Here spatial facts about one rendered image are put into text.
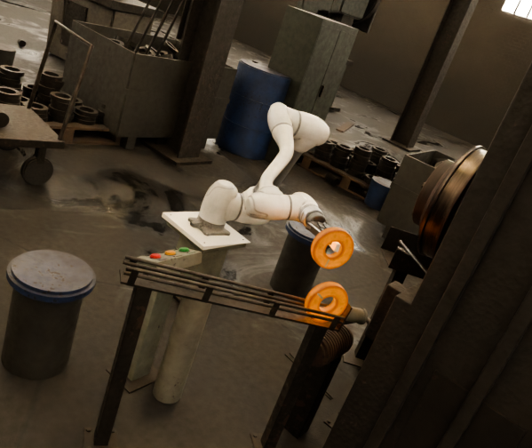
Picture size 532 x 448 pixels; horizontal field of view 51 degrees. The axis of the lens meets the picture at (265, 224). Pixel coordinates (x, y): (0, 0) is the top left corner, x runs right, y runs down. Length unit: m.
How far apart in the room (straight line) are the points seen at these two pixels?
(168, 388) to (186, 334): 0.27
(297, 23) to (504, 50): 7.47
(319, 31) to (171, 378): 4.00
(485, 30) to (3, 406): 11.74
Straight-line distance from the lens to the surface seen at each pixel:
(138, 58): 4.76
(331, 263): 2.05
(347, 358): 3.13
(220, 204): 2.96
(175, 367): 2.32
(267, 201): 2.20
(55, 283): 2.21
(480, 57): 12.80
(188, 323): 2.20
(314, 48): 5.64
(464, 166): 2.11
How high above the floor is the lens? 1.63
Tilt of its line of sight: 22 degrees down
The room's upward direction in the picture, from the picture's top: 20 degrees clockwise
